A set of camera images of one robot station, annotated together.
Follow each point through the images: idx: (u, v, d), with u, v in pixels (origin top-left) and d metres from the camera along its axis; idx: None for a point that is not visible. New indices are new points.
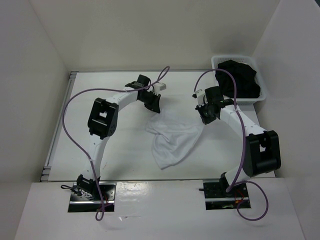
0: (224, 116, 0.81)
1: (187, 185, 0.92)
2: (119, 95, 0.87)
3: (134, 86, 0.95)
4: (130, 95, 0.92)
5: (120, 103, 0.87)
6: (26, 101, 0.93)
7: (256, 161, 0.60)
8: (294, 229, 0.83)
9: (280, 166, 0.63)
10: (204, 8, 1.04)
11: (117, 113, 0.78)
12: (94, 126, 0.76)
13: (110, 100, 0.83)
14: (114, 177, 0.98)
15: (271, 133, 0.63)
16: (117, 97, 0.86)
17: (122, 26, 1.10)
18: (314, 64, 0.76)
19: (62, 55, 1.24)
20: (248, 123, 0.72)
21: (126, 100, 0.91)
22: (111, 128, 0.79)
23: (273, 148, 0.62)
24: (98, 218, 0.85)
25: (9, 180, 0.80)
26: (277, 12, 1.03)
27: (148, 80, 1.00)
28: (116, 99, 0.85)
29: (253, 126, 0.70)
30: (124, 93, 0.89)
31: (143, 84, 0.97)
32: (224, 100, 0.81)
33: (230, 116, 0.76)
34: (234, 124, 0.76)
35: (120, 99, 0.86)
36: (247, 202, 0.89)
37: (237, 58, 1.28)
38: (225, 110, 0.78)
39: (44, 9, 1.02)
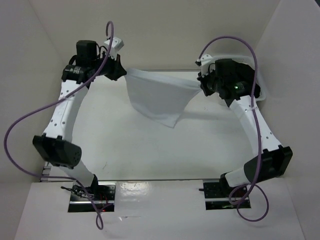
0: (236, 109, 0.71)
1: (187, 185, 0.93)
2: (63, 113, 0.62)
3: (75, 73, 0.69)
4: (76, 98, 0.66)
5: (69, 121, 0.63)
6: (26, 101, 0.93)
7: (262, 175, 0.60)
8: (294, 229, 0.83)
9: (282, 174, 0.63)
10: (204, 7, 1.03)
11: (69, 144, 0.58)
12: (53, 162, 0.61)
13: (53, 132, 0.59)
14: (114, 176, 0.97)
15: (286, 150, 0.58)
16: (60, 120, 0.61)
17: (122, 26, 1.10)
18: (313, 64, 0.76)
19: (62, 55, 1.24)
20: (265, 130, 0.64)
21: (76, 108, 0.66)
22: (73, 157, 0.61)
23: (283, 164, 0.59)
24: (99, 226, 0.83)
25: (8, 180, 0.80)
26: (277, 12, 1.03)
27: (93, 43, 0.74)
28: (60, 124, 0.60)
29: (268, 137, 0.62)
30: (67, 105, 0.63)
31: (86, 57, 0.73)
32: (241, 88, 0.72)
33: (245, 114, 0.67)
34: (246, 123, 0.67)
35: (69, 118, 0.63)
36: (247, 202, 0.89)
37: (237, 58, 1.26)
38: (241, 105, 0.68)
39: (43, 8, 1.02)
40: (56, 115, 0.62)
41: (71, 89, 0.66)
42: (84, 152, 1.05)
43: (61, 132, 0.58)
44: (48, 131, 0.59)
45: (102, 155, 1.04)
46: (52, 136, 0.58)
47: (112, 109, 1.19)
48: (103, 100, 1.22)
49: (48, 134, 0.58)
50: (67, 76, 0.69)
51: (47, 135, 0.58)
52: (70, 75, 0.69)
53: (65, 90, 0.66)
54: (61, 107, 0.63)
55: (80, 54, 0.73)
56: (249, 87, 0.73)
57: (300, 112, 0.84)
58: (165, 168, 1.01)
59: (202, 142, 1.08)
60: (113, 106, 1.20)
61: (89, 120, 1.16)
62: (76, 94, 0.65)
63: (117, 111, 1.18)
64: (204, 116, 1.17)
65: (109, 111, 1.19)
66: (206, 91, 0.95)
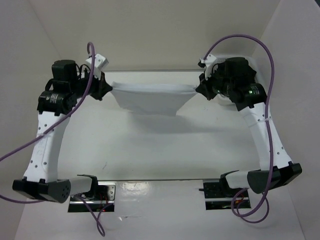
0: (248, 118, 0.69)
1: (187, 185, 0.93)
2: (43, 153, 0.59)
3: (51, 102, 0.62)
4: (56, 131, 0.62)
5: (52, 158, 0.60)
6: (25, 101, 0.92)
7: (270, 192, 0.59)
8: (293, 229, 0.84)
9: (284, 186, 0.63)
10: (205, 8, 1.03)
11: (53, 186, 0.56)
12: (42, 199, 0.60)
13: (35, 175, 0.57)
14: (115, 176, 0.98)
15: (297, 168, 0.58)
16: (41, 160, 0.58)
17: (122, 26, 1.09)
18: (313, 65, 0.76)
19: (62, 55, 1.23)
20: (277, 144, 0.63)
21: (58, 139, 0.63)
22: (62, 192, 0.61)
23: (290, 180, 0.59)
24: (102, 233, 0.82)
25: (8, 181, 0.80)
26: (277, 12, 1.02)
27: (72, 62, 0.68)
28: (41, 165, 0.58)
29: (279, 153, 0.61)
30: (47, 142, 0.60)
31: (64, 80, 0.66)
32: (255, 93, 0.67)
33: (258, 125, 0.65)
34: (258, 134, 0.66)
35: (51, 154, 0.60)
36: (247, 202, 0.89)
37: None
38: (254, 115, 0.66)
39: (43, 8, 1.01)
40: (36, 155, 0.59)
41: (50, 123, 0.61)
42: (84, 152, 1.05)
43: (43, 175, 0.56)
44: (30, 174, 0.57)
45: (102, 155, 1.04)
46: (34, 180, 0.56)
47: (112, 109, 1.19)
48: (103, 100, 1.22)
49: (30, 178, 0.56)
50: (43, 106, 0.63)
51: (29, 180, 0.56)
52: (47, 104, 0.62)
53: (43, 123, 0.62)
54: (40, 145, 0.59)
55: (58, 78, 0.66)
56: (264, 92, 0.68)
57: (300, 113, 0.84)
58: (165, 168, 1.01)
59: (202, 142, 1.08)
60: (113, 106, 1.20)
61: (89, 120, 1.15)
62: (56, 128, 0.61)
63: (117, 111, 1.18)
64: (204, 116, 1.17)
65: (108, 111, 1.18)
66: (207, 95, 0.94)
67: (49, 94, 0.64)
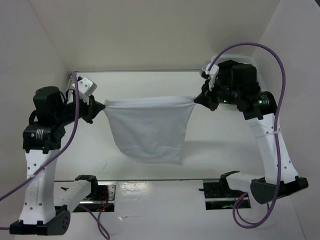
0: (254, 129, 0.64)
1: (188, 185, 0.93)
2: (37, 193, 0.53)
3: (38, 139, 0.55)
4: (48, 168, 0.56)
5: (47, 194, 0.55)
6: (25, 102, 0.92)
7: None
8: (293, 228, 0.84)
9: None
10: (205, 8, 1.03)
11: (52, 223, 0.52)
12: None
13: (30, 218, 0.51)
14: (115, 176, 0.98)
15: (303, 182, 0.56)
16: (35, 201, 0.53)
17: (122, 26, 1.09)
18: (313, 65, 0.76)
19: (62, 55, 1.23)
20: (285, 159, 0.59)
21: (52, 174, 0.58)
22: (62, 224, 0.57)
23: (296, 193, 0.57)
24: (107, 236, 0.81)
25: (9, 182, 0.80)
26: (277, 12, 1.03)
27: (57, 90, 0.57)
28: (37, 207, 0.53)
29: (286, 167, 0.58)
30: (39, 183, 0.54)
31: (49, 112, 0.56)
32: (263, 103, 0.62)
33: (266, 137, 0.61)
34: (264, 147, 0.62)
35: (45, 190, 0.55)
36: (247, 202, 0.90)
37: (237, 58, 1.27)
38: (262, 126, 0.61)
39: (43, 8, 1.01)
40: (30, 196, 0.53)
41: (39, 161, 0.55)
42: (85, 152, 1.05)
43: (40, 217, 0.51)
44: (26, 217, 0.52)
45: (103, 155, 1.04)
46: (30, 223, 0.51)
47: None
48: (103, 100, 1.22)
49: (26, 222, 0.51)
50: (29, 143, 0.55)
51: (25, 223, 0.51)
52: (34, 142, 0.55)
53: (32, 162, 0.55)
54: (33, 186, 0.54)
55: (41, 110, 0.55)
56: (274, 102, 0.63)
57: (300, 113, 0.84)
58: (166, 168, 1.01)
59: (202, 142, 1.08)
60: None
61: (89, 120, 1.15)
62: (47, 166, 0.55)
63: None
64: (204, 116, 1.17)
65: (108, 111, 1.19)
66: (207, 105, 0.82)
67: (34, 129, 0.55)
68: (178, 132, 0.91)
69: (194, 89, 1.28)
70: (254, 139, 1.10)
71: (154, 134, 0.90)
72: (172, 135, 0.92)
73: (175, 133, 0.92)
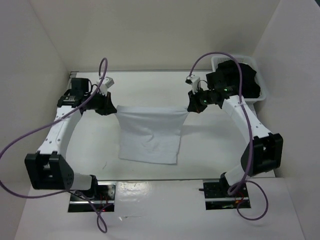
0: (227, 108, 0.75)
1: (187, 185, 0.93)
2: (58, 132, 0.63)
3: (69, 101, 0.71)
4: (71, 119, 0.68)
5: (65, 138, 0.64)
6: (26, 101, 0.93)
7: (257, 166, 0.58)
8: (293, 228, 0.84)
9: (279, 165, 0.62)
10: (205, 8, 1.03)
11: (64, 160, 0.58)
12: (45, 188, 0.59)
13: (47, 148, 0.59)
14: (115, 176, 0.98)
15: (276, 135, 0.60)
16: (55, 137, 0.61)
17: (122, 26, 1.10)
18: (313, 65, 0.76)
19: (62, 55, 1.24)
20: (254, 121, 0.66)
21: (70, 127, 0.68)
22: (66, 177, 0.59)
23: (277, 150, 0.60)
24: (104, 230, 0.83)
25: (9, 181, 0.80)
26: (277, 12, 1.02)
27: (87, 81, 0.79)
28: (55, 141, 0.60)
29: (258, 126, 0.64)
30: (63, 125, 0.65)
31: (80, 91, 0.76)
32: (228, 88, 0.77)
33: (235, 110, 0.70)
34: (238, 118, 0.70)
35: (64, 134, 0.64)
36: (247, 202, 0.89)
37: (237, 58, 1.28)
38: (230, 101, 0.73)
39: (44, 8, 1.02)
40: (51, 134, 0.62)
41: (67, 111, 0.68)
42: (85, 152, 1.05)
43: (56, 148, 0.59)
44: (43, 148, 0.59)
45: (102, 155, 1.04)
46: (48, 152, 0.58)
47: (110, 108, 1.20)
48: None
49: (43, 151, 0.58)
50: (62, 102, 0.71)
51: (43, 153, 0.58)
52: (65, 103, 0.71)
53: (60, 113, 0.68)
54: (57, 126, 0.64)
55: (75, 88, 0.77)
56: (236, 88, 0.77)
57: (300, 112, 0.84)
58: (165, 168, 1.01)
59: (202, 142, 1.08)
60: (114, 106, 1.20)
61: (89, 120, 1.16)
62: (71, 116, 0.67)
63: None
64: (203, 116, 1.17)
65: None
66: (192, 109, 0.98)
67: (69, 96, 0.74)
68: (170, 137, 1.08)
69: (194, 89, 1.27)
70: None
71: (150, 134, 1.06)
72: (164, 139, 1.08)
73: (166, 136, 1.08)
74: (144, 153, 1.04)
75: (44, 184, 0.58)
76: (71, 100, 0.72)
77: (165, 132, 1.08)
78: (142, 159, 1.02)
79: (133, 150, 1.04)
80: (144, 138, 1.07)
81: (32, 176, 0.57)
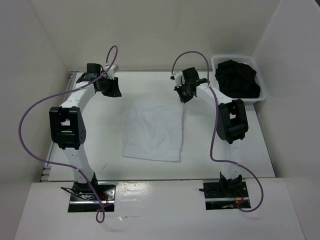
0: (200, 93, 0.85)
1: (187, 185, 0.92)
2: (77, 96, 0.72)
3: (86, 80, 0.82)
4: (87, 91, 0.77)
5: (81, 103, 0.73)
6: (26, 101, 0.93)
7: (228, 127, 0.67)
8: (294, 228, 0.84)
9: (248, 129, 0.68)
10: (205, 8, 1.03)
11: (80, 117, 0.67)
12: (60, 140, 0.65)
13: (68, 105, 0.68)
14: (115, 177, 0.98)
15: (239, 101, 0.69)
16: (74, 98, 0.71)
17: (122, 26, 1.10)
18: (313, 65, 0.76)
19: (62, 54, 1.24)
20: (219, 95, 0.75)
21: (85, 98, 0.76)
22: (80, 135, 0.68)
23: (241, 113, 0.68)
24: (99, 220, 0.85)
25: (9, 180, 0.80)
26: (277, 12, 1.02)
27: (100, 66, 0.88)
28: (74, 101, 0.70)
29: (223, 97, 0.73)
30: (80, 92, 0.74)
31: (94, 73, 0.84)
32: (199, 80, 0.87)
33: (205, 92, 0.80)
34: (208, 98, 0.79)
35: (82, 100, 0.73)
36: (247, 202, 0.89)
37: (237, 58, 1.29)
38: (200, 87, 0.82)
39: (44, 8, 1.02)
40: (71, 96, 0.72)
41: (84, 84, 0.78)
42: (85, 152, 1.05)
43: (75, 105, 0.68)
44: (64, 105, 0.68)
45: (102, 155, 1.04)
46: (68, 108, 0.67)
47: (111, 108, 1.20)
48: (102, 100, 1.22)
49: (65, 106, 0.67)
50: (80, 79, 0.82)
51: (64, 108, 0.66)
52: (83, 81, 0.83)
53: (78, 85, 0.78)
54: (76, 93, 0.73)
55: (89, 70, 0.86)
56: (205, 78, 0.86)
57: (300, 113, 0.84)
58: (165, 168, 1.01)
59: (202, 142, 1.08)
60: (115, 106, 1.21)
61: (89, 119, 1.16)
62: (88, 87, 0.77)
63: (117, 112, 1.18)
64: (203, 116, 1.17)
65: (108, 111, 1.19)
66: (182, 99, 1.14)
67: (85, 76, 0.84)
68: (176, 130, 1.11)
69: None
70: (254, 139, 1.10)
71: (152, 130, 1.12)
72: (170, 132, 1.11)
73: (171, 130, 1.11)
74: (138, 151, 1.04)
75: (61, 136, 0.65)
76: (87, 80, 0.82)
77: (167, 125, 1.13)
78: (136, 156, 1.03)
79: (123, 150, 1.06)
80: (138, 136, 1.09)
81: (52, 126, 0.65)
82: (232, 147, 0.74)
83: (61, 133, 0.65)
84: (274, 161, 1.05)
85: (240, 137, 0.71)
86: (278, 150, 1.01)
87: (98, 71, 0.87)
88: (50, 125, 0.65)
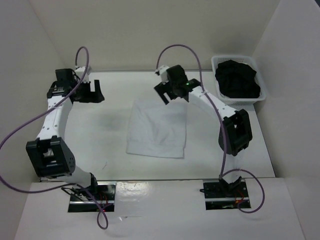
0: (193, 99, 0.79)
1: (187, 185, 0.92)
2: (54, 119, 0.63)
3: (59, 92, 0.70)
4: (64, 107, 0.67)
5: (61, 126, 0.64)
6: (25, 101, 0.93)
7: (235, 141, 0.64)
8: (293, 228, 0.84)
9: (252, 137, 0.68)
10: (205, 8, 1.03)
11: (64, 145, 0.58)
12: (48, 175, 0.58)
13: (46, 135, 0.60)
14: (115, 176, 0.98)
15: (242, 111, 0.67)
16: (52, 123, 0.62)
17: (122, 26, 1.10)
18: (313, 65, 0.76)
19: (62, 54, 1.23)
20: (220, 105, 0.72)
21: (64, 116, 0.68)
22: (70, 163, 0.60)
23: (245, 124, 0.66)
24: (104, 227, 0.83)
25: (10, 180, 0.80)
26: (277, 12, 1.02)
27: (71, 70, 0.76)
28: (52, 127, 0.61)
29: (225, 108, 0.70)
30: (57, 112, 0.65)
31: (66, 81, 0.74)
32: (190, 82, 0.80)
33: (201, 99, 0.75)
34: (205, 106, 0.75)
35: (60, 121, 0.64)
36: (247, 202, 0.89)
37: (237, 58, 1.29)
38: (194, 93, 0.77)
39: (44, 9, 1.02)
40: (47, 121, 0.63)
41: (58, 100, 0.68)
42: (84, 152, 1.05)
43: (55, 133, 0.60)
44: (42, 135, 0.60)
45: (102, 155, 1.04)
46: (48, 138, 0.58)
47: (110, 108, 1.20)
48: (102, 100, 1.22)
49: (43, 138, 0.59)
50: (51, 93, 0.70)
51: (43, 139, 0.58)
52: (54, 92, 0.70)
53: (52, 102, 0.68)
54: (51, 114, 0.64)
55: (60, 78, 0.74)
56: (196, 80, 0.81)
57: (300, 113, 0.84)
58: (166, 168, 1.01)
59: (202, 142, 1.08)
60: (115, 106, 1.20)
61: (89, 119, 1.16)
62: (63, 103, 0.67)
63: (117, 112, 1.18)
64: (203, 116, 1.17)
65: (109, 111, 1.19)
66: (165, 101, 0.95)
67: (56, 86, 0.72)
68: (176, 130, 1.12)
69: None
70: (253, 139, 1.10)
71: (155, 127, 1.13)
72: (170, 131, 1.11)
73: (171, 130, 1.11)
74: (136, 151, 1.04)
75: (47, 172, 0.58)
76: (60, 90, 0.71)
77: (167, 125, 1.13)
78: (139, 153, 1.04)
79: (121, 150, 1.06)
80: (137, 136, 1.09)
81: (34, 164, 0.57)
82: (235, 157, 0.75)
83: (46, 170, 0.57)
84: (274, 161, 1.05)
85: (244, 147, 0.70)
86: (279, 150, 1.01)
87: (69, 77, 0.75)
88: (33, 163, 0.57)
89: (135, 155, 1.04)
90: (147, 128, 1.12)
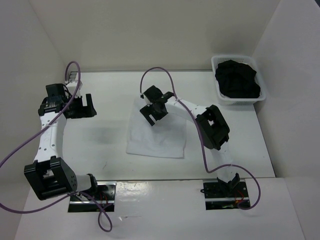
0: (171, 109, 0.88)
1: (187, 185, 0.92)
2: (50, 138, 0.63)
3: (51, 108, 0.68)
4: (59, 123, 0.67)
5: (58, 144, 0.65)
6: (25, 102, 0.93)
7: (212, 136, 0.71)
8: (294, 228, 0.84)
9: (229, 129, 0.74)
10: (205, 7, 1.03)
11: (64, 165, 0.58)
12: (50, 197, 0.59)
13: (45, 156, 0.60)
14: (115, 176, 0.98)
15: (212, 107, 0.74)
16: (48, 143, 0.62)
17: (122, 26, 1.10)
18: (313, 65, 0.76)
19: (62, 54, 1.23)
20: (192, 106, 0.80)
21: (60, 131, 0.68)
22: (71, 181, 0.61)
23: (220, 118, 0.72)
24: (106, 229, 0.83)
25: (10, 181, 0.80)
26: (277, 12, 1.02)
27: (62, 85, 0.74)
28: (50, 147, 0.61)
29: (196, 108, 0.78)
30: (52, 131, 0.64)
31: (58, 96, 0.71)
32: (165, 95, 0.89)
33: (175, 106, 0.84)
34: (181, 112, 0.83)
35: (57, 139, 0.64)
36: (247, 202, 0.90)
37: (237, 58, 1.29)
38: (169, 102, 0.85)
39: (44, 9, 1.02)
40: (43, 141, 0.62)
41: (52, 117, 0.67)
42: (84, 152, 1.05)
43: (54, 154, 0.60)
44: (40, 157, 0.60)
45: (102, 155, 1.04)
46: (47, 160, 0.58)
47: (111, 108, 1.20)
48: (102, 100, 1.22)
49: (41, 160, 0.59)
50: (43, 110, 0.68)
51: (42, 162, 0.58)
52: (48, 109, 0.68)
53: (46, 119, 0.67)
54: (46, 133, 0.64)
55: (51, 94, 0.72)
56: (171, 92, 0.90)
57: (300, 113, 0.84)
58: (165, 168, 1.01)
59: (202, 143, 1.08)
60: (114, 106, 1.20)
61: (89, 119, 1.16)
62: (58, 120, 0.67)
63: (117, 112, 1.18)
64: None
65: (108, 111, 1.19)
66: (150, 122, 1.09)
67: (48, 102, 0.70)
68: (176, 130, 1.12)
69: (194, 89, 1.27)
70: (253, 139, 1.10)
71: (155, 127, 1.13)
72: (170, 132, 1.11)
73: (171, 130, 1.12)
74: (136, 151, 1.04)
75: (49, 194, 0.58)
76: (52, 106, 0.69)
77: (168, 126, 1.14)
78: (139, 153, 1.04)
79: (121, 150, 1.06)
80: (137, 137, 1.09)
81: (35, 187, 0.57)
82: (221, 150, 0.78)
83: (47, 191, 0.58)
84: (274, 161, 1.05)
85: (225, 139, 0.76)
86: (279, 150, 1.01)
87: (61, 93, 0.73)
88: (33, 187, 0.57)
89: (135, 155, 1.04)
90: (147, 128, 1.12)
